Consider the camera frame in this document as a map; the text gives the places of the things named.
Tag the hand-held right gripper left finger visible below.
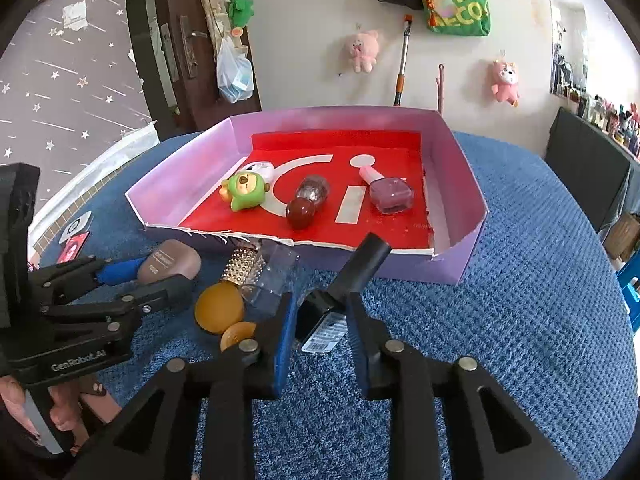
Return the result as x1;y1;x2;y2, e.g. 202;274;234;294
65;291;298;480

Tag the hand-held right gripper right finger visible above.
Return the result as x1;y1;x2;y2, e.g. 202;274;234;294
346;291;581;480

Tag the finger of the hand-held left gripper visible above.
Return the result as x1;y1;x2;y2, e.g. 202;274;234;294
30;255;151;303
42;275;193;333

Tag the taupe compact case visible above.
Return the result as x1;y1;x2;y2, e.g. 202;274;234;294
136;239;202;285

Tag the black nail polish bottle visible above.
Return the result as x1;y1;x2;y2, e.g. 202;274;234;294
295;232;392;356

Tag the glitter bottle round red cap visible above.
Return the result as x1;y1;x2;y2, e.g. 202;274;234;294
286;175;331;231

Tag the green bear toy figure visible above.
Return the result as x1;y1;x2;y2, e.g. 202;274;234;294
218;170;273;212

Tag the purple nail polish bottle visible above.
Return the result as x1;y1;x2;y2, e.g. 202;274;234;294
359;165;415;215

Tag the lilac round case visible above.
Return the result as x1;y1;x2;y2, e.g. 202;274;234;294
239;160;276;183

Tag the purple cardboard box red inside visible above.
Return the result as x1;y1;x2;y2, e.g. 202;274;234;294
125;105;488;286

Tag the person's left hand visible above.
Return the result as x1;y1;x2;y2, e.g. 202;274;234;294
0;377;123;443

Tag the pink photo card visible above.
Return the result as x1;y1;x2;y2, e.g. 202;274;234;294
56;232;91;263

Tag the white card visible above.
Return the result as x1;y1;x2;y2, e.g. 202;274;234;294
59;211;94;241

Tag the blue knitted blanket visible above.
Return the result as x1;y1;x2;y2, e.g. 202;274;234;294
30;132;640;480

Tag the brown door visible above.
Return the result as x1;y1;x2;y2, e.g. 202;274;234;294
124;0;263;141

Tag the clear plastic bag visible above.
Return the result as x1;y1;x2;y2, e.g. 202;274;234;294
216;35;255;105

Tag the blue plastic stool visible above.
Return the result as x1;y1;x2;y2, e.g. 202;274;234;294
617;250;640;316

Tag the beige hanging organizer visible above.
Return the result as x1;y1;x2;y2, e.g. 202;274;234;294
197;0;236;51

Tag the green plush toy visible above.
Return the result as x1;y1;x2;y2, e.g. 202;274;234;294
227;0;255;31

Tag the dresser with dark cloth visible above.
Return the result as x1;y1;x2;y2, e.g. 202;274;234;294
544;107;640;233

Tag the pink plush toy white face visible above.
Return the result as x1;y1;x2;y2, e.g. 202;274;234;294
489;59;521;107

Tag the row of cosmetics bottles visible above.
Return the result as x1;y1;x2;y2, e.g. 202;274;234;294
567;87;640;156

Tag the green tote bag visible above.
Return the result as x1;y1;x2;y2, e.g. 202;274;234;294
421;0;492;37

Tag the metal door handle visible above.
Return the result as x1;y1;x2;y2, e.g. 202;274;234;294
179;15;208;79

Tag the broom handle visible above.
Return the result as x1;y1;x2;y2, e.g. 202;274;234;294
392;14;413;107

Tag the wall mirror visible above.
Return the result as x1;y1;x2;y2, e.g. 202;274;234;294
542;0;588;98

